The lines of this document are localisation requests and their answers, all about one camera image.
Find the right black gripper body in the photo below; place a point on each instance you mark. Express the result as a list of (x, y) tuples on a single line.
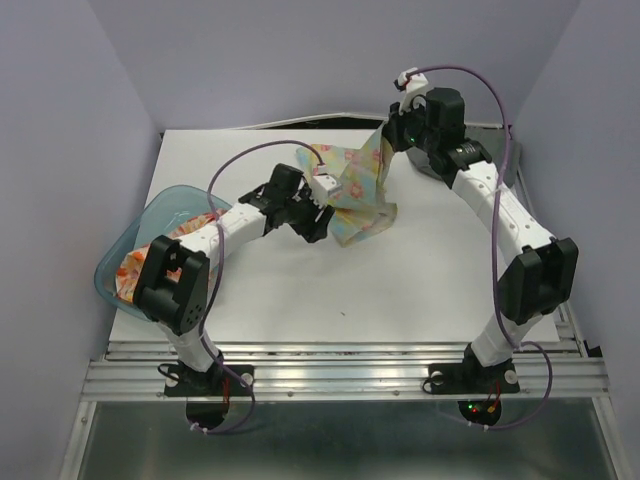
[(417, 133)]

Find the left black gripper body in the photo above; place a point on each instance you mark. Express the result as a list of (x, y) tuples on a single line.
[(302, 211)]

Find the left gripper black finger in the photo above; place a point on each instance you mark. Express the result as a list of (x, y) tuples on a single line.
[(314, 233), (323, 219)]

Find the pastel floral skirt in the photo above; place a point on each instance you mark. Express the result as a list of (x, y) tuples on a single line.
[(360, 207)]

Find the grey pleated skirt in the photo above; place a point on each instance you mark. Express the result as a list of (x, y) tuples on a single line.
[(492, 140)]

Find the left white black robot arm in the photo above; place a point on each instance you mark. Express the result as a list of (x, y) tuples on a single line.
[(180, 277)]

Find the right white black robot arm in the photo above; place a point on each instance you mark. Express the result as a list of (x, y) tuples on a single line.
[(540, 267)]

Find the blue plastic basin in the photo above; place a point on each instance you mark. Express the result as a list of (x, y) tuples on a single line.
[(171, 208)]

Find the orange floral skirt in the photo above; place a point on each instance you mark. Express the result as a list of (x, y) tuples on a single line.
[(127, 274)]

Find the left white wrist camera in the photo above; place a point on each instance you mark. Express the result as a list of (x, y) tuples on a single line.
[(323, 188)]

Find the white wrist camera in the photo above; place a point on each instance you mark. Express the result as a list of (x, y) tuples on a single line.
[(323, 188), (412, 83)]

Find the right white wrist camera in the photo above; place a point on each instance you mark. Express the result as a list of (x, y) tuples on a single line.
[(412, 83)]

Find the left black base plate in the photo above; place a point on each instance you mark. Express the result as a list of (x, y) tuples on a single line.
[(183, 382)]

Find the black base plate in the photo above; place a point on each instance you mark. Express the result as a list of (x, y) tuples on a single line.
[(457, 379), (183, 382)]

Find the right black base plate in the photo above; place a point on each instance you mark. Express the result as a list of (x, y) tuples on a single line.
[(457, 379)]

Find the aluminium frame rail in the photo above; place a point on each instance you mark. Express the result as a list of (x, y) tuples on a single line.
[(338, 371)]

